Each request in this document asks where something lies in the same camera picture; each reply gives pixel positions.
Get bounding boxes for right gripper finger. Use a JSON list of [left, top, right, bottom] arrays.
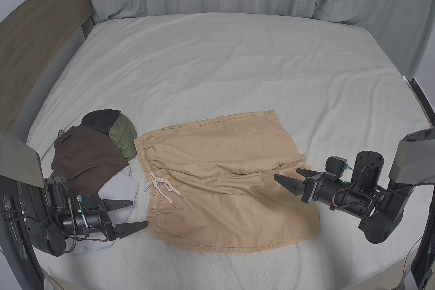
[[296, 168, 321, 179], [273, 173, 306, 196]]

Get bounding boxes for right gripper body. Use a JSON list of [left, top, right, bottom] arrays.
[[302, 173, 342, 206]]

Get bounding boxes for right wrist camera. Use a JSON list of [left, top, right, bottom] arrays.
[[324, 156, 347, 180]]

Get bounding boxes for black garment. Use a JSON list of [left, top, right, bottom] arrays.
[[82, 109, 122, 136]]

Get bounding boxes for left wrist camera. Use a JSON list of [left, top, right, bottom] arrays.
[[76, 193, 102, 215]]

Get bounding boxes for white garment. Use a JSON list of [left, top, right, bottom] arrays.
[[66, 164, 140, 253]]

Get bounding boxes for black cable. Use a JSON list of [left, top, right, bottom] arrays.
[[404, 236, 425, 270]]

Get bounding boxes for brown garment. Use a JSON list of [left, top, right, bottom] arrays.
[[51, 126, 130, 194]]

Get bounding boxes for beige shorts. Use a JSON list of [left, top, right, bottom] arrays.
[[133, 109, 321, 253]]

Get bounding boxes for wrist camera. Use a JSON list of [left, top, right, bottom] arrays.
[[324, 156, 347, 180], [76, 193, 102, 215]]

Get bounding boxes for bed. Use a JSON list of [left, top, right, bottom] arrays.
[[0, 0, 435, 290]]

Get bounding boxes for olive green garment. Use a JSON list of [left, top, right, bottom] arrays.
[[109, 114, 138, 162]]

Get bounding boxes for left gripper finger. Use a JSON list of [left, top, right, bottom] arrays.
[[102, 199, 134, 213], [114, 221, 149, 239]]

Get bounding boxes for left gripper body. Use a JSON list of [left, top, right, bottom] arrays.
[[73, 202, 118, 242]]

